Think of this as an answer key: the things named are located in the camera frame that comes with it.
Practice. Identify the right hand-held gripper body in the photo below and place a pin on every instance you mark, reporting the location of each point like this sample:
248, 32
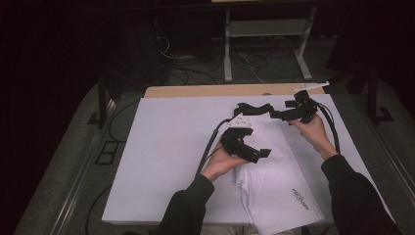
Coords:
306, 111

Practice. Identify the white board sheet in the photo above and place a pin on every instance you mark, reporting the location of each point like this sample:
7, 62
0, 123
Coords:
163, 137

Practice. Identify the person's right hand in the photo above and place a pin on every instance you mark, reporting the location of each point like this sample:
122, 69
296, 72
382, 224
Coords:
314, 133

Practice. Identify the person's lap in light trousers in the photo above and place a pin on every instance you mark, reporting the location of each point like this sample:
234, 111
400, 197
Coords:
221, 231

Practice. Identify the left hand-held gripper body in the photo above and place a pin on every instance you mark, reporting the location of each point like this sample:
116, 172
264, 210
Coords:
233, 143

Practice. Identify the person's left hand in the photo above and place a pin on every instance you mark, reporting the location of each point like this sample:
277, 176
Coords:
221, 164

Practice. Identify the white shorts with black waistband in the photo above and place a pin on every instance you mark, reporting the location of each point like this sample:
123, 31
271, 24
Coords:
274, 186

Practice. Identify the black metal stand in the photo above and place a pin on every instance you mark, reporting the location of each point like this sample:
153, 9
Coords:
372, 98
101, 104

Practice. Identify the dark cabinet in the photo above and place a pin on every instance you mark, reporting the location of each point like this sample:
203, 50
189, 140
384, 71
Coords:
147, 58

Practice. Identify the white metal stand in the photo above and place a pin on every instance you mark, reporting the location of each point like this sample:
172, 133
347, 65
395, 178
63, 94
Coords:
227, 65

